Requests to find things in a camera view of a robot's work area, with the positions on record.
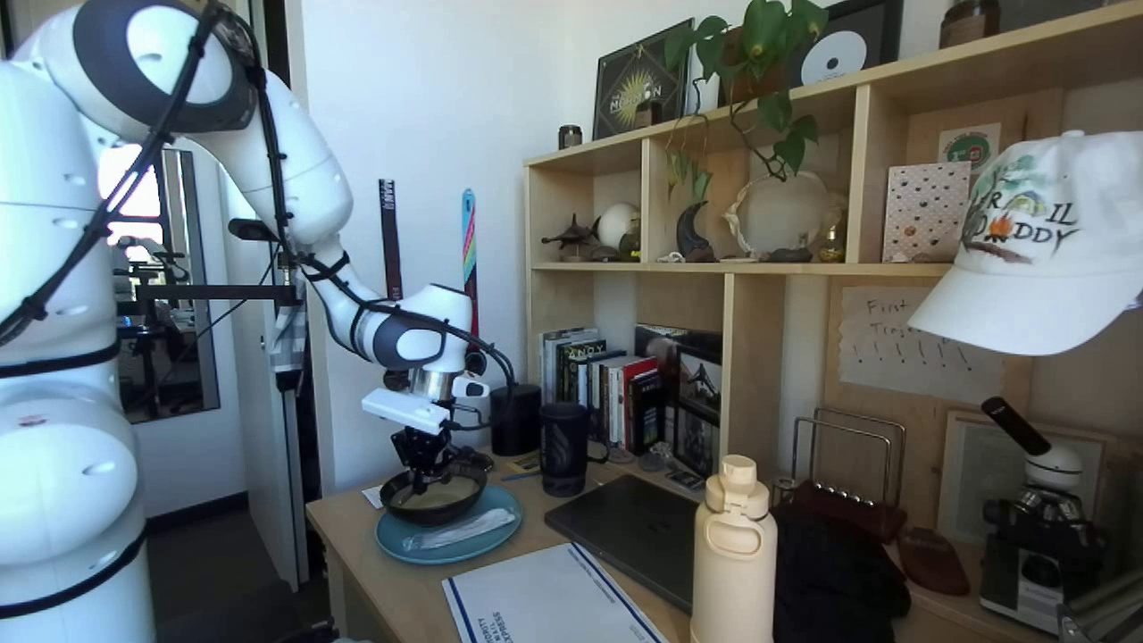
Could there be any cream bowl with dark rim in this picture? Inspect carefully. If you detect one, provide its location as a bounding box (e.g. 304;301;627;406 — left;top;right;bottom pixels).
378;462;492;531

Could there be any framed vinyl record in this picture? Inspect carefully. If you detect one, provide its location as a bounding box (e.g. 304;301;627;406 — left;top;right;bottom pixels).
795;0;908;89

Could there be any white dotted card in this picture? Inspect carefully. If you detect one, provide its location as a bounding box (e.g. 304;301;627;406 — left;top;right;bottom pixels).
879;160;977;268

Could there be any white sphere ornament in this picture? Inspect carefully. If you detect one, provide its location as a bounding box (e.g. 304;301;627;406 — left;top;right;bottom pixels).
592;201;644;256

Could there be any brown leather object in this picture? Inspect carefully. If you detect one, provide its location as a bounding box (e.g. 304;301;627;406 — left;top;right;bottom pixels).
895;520;977;601

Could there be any dark animal figurine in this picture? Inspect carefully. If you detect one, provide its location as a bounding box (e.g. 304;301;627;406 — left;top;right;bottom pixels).
539;213;615;268

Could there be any wood framed picture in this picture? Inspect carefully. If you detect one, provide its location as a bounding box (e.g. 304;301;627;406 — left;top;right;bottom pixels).
934;405;1133;563

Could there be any black cylinder speaker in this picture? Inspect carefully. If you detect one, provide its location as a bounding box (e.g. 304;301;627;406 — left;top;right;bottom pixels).
490;381;547;462

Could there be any black curved figurine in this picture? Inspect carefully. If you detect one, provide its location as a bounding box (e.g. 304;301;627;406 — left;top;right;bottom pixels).
670;195;719;268

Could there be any cream water bottle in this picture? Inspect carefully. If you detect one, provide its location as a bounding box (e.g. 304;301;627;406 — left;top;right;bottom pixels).
688;451;784;643

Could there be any pencil drawing sheet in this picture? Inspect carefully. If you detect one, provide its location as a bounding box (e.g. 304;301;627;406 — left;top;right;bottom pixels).
830;278;1028;405

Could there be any red and black book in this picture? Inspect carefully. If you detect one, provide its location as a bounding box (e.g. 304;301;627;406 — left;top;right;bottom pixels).
615;355;670;462

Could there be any metal wire rack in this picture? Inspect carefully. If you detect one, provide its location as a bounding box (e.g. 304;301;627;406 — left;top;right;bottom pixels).
785;405;913;511

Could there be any teal round plate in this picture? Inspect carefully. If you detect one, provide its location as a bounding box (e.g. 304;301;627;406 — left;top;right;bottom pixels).
376;481;529;570

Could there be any green trailing potted plant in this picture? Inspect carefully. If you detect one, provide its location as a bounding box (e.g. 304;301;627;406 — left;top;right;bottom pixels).
661;0;832;268

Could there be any black ribbed mug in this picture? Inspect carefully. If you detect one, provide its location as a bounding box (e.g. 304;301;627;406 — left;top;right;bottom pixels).
536;400;592;501

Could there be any black double photo frame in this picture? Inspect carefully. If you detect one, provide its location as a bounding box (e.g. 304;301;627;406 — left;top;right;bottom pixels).
664;328;726;481

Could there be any white spine book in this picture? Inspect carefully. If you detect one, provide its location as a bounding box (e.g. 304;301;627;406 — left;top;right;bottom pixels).
539;324;608;414

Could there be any light wooden shelf unit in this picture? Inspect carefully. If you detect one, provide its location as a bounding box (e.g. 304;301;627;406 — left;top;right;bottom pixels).
523;0;1143;628

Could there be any black camera stand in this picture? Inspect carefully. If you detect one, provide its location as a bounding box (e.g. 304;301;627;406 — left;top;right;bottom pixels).
111;213;315;361

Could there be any white paper with blue edge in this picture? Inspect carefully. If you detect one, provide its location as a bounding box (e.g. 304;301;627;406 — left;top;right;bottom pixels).
439;540;670;643

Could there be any dark grey laptop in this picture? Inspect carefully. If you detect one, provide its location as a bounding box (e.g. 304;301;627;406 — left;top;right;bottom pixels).
539;471;708;615

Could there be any white wrapped cutlery packet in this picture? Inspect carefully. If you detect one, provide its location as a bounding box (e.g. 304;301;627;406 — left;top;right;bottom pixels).
409;506;520;555

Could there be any dark framed picture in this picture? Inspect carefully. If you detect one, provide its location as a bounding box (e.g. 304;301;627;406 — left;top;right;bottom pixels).
589;19;696;143

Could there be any black and white microscope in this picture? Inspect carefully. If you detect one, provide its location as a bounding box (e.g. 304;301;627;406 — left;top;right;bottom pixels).
972;393;1114;634

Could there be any green print small frame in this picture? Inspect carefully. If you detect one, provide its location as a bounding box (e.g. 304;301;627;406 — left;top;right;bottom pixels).
934;121;1003;170

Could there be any white printed baseball cap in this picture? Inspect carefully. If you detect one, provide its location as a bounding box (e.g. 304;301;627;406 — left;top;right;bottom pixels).
905;128;1143;361

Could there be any grey metal stand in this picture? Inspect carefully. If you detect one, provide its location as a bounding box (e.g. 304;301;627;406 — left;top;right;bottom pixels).
1051;569;1143;643

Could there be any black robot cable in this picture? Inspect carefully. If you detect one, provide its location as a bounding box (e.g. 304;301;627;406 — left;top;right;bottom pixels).
0;0;523;397

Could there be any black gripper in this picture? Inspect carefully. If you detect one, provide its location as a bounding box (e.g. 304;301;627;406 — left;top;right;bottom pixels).
388;422;464;495

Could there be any dark thin pole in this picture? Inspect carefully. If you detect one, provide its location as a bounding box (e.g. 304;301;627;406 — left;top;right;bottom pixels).
376;176;403;302

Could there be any brown vase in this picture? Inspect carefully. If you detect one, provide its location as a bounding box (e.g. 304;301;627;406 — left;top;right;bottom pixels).
934;0;1003;55

